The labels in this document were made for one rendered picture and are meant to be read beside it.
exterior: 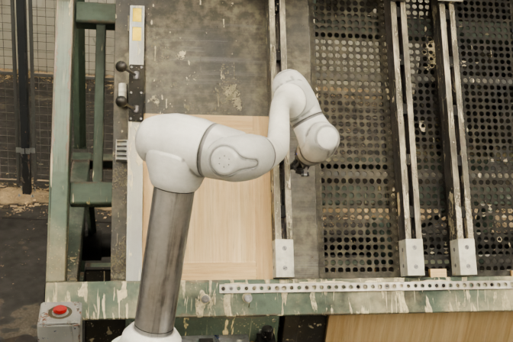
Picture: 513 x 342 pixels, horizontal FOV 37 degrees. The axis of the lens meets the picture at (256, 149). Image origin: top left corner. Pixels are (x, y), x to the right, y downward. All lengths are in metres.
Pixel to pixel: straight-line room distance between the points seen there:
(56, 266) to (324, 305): 0.88
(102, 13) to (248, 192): 0.82
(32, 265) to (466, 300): 2.48
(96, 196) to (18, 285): 1.66
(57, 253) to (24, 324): 1.44
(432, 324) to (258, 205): 0.89
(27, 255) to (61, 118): 1.97
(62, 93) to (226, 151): 1.05
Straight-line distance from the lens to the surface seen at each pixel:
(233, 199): 2.63
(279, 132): 2.02
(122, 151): 2.64
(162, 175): 1.83
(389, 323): 3.05
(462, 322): 3.16
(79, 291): 2.54
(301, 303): 2.61
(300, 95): 2.25
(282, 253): 2.58
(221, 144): 1.72
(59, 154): 2.60
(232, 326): 2.59
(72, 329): 2.33
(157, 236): 1.89
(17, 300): 4.14
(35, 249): 4.57
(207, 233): 2.61
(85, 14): 2.84
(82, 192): 2.66
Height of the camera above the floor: 2.26
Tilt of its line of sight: 22 degrees down
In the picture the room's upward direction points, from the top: 5 degrees clockwise
